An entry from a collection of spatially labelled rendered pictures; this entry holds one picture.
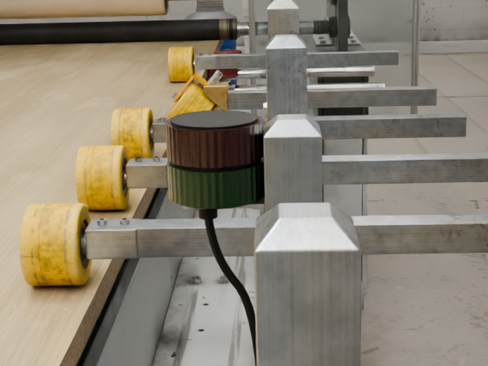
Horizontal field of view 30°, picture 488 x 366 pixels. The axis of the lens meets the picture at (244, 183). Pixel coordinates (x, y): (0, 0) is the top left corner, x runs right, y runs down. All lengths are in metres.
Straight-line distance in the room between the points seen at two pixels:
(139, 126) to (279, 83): 0.58
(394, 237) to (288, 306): 0.58
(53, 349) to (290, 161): 0.32
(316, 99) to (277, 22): 0.58
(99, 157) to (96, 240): 0.25
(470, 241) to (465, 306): 2.29
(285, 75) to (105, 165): 0.38
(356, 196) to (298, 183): 2.42
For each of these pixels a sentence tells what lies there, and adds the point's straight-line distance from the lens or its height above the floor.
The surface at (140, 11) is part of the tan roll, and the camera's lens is 2.90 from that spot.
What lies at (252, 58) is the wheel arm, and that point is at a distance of 2.09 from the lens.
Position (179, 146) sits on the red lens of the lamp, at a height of 1.11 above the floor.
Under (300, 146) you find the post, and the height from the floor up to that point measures 1.11.
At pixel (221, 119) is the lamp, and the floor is 1.12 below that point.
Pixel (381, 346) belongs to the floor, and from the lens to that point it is 2.86.
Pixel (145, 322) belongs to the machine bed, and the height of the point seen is 0.70.
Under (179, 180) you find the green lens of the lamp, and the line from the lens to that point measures 0.55.
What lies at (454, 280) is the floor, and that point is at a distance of 3.39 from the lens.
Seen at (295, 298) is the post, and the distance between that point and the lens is 0.30.
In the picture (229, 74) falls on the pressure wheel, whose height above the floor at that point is 0.88.
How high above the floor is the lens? 1.23
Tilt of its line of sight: 15 degrees down
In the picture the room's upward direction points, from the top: 2 degrees counter-clockwise
